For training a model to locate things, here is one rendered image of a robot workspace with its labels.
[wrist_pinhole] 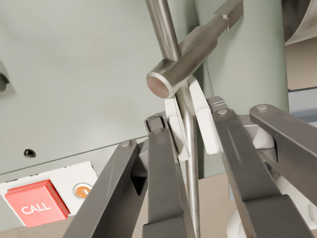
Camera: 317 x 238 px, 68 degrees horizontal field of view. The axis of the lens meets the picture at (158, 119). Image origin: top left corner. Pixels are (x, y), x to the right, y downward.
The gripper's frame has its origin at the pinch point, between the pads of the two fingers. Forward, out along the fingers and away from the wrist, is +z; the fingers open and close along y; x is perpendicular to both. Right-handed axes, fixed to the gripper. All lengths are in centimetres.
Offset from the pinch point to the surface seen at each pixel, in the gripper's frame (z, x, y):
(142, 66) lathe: 8.1, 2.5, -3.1
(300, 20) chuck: 15.1, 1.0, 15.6
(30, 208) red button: 6.9, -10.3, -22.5
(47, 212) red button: 6.9, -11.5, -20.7
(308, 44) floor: 134, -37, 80
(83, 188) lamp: 7.7, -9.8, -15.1
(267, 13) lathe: 8.8, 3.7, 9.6
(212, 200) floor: 134, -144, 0
